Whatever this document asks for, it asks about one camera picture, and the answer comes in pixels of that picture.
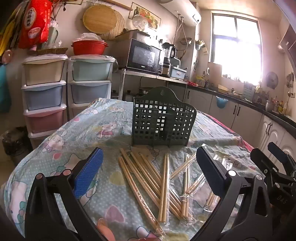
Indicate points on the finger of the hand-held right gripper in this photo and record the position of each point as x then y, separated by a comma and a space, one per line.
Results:
277, 151
261, 160

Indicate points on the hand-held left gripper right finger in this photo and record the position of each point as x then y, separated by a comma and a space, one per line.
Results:
211, 173

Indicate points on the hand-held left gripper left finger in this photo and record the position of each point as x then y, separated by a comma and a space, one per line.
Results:
89, 173

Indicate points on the bunch of wooden chopsticks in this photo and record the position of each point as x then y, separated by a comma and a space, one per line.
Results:
138, 171

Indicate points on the green perforated utensil holder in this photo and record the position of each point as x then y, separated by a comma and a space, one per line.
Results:
148, 115

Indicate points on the row of condiment bottles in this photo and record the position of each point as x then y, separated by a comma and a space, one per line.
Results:
281, 106

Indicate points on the steel pot on counter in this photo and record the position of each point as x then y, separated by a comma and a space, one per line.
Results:
270, 106

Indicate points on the kitchen counter cabinets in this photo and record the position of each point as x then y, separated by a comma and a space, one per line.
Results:
245, 115

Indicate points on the teal countertop rack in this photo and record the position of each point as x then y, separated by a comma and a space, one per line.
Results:
248, 90

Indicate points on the blue hanging bin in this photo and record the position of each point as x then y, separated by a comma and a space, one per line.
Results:
222, 102

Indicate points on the small grey fan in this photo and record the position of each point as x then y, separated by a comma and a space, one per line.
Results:
271, 80

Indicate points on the black trash bin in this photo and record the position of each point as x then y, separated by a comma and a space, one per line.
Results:
13, 146

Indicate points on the drawer tower with green drawer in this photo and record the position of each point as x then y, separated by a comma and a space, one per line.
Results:
89, 92

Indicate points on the drawer tower with pink drawer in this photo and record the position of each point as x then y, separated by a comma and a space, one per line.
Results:
44, 102

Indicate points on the small steel pot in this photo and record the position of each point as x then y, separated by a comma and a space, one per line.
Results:
129, 95

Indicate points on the large steel pot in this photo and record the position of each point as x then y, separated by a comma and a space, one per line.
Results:
144, 91

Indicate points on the white cutting board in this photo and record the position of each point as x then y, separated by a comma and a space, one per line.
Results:
215, 69

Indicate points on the pale blue storage box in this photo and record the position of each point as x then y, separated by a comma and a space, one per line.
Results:
178, 73

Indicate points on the window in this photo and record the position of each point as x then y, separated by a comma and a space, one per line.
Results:
235, 51

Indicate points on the range hood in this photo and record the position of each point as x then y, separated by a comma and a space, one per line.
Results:
289, 39

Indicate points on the metal kitchen shelf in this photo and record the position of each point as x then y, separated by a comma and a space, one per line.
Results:
148, 76

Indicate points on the teal bag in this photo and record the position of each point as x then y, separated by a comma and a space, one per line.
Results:
4, 90

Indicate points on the black blender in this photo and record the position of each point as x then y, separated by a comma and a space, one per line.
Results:
167, 58

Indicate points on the red plastic basin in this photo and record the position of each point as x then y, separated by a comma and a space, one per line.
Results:
89, 47

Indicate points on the wicker tray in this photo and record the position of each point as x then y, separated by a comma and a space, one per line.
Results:
50, 51

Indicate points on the black microwave oven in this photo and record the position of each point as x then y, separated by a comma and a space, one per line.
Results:
143, 56

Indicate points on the hanging metal strainer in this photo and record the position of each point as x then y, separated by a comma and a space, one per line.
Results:
186, 41

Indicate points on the clear plastic bag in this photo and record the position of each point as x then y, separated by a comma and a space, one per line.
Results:
90, 37

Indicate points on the pale hanging bag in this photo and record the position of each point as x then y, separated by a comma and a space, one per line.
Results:
52, 34

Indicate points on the round woven mat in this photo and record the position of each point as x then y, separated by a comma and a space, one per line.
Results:
120, 27

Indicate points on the round bamboo board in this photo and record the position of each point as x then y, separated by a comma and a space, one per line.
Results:
99, 19

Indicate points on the white round lid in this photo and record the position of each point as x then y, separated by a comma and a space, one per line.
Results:
140, 23

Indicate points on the red snack bag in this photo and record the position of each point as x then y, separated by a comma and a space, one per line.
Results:
34, 23

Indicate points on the white water heater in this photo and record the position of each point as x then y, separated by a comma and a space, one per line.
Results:
180, 10

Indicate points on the fruit wall poster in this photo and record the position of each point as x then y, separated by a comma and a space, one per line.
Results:
153, 20

